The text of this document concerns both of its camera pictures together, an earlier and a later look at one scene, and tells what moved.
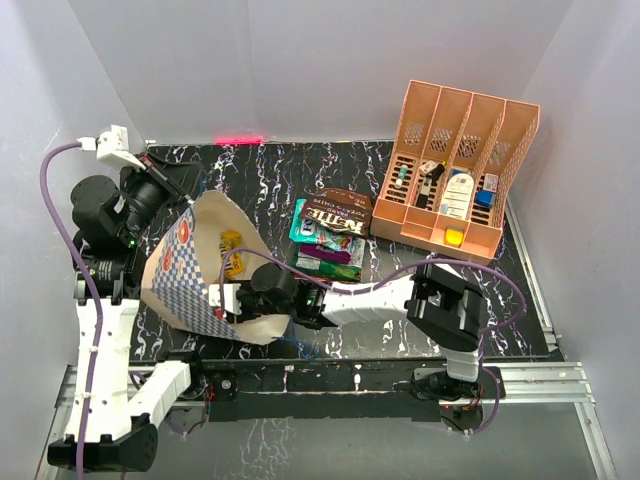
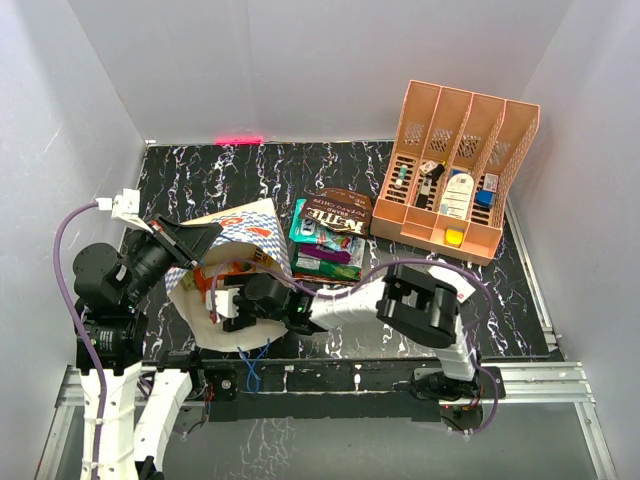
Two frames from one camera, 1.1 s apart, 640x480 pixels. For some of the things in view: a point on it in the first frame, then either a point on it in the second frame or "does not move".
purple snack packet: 317,252 does not move
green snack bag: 325,268 does not move
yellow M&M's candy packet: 235,264 -> 258,257
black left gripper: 176,179 -> 189,242
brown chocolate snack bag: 339,210 does not move
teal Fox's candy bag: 305,233 does not move
